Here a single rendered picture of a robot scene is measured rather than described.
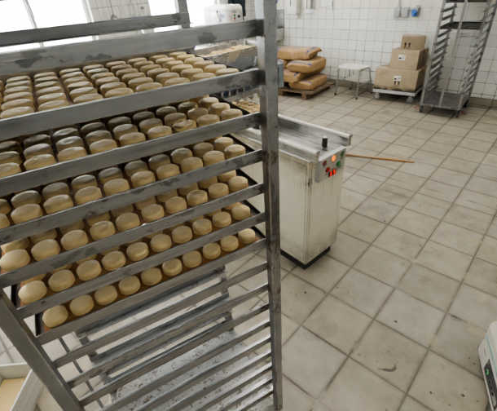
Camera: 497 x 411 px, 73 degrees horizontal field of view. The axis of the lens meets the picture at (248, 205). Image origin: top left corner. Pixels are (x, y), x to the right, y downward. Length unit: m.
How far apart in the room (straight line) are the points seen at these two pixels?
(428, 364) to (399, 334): 0.20
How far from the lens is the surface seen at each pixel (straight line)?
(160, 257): 0.82
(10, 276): 0.78
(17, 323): 0.82
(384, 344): 2.08
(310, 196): 1.97
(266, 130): 0.76
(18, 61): 0.63
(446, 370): 2.10
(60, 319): 0.91
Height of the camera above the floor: 1.67
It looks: 34 degrees down
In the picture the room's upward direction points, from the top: 4 degrees counter-clockwise
